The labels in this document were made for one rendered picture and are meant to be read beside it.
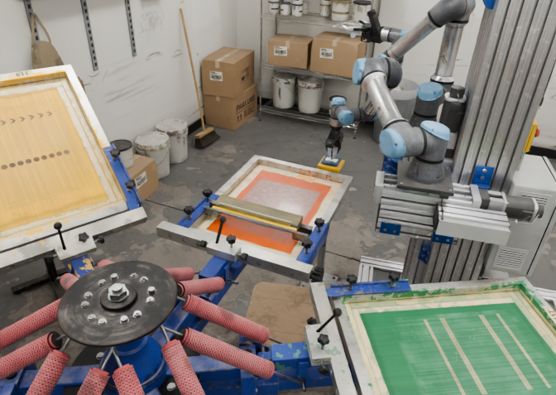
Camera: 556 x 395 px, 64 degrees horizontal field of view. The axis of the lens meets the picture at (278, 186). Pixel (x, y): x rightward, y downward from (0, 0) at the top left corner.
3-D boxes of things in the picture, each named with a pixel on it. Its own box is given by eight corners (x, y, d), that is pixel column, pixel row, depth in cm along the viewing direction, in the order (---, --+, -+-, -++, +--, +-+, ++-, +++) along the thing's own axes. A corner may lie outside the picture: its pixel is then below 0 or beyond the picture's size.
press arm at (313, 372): (503, 357, 157) (508, 345, 154) (513, 372, 152) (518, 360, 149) (142, 391, 141) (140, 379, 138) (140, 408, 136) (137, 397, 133)
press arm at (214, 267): (221, 256, 179) (221, 247, 177) (234, 260, 177) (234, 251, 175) (198, 284, 166) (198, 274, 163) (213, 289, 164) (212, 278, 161)
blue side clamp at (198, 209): (211, 203, 221) (210, 191, 218) (220, 205, 220) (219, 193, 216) (177, 237, 197) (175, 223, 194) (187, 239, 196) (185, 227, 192)
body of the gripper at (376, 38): (359, 40, 243) (378, 45, 236) (360, 25, 238) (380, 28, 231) (366, 36, 247) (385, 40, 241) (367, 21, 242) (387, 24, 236)
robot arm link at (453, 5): (462, 11, 190) (381, 76, 226) (471, 7, 197) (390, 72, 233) (447, -12, 190) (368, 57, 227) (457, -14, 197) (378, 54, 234)
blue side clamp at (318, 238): (317, 232, 204) (318, 219, 200) (328, 234, 202) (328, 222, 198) (294, 272, 180) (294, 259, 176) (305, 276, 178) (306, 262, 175)
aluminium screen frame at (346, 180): (255, 160, 259) (255, 154, 257) (352, 182, 240) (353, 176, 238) (179, 236, 196) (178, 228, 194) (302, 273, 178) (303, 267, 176)
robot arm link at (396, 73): (409, 50, 200) (371, 108, 245) (386, 51, 197) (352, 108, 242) (415, 73, 196) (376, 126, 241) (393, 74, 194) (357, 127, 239)
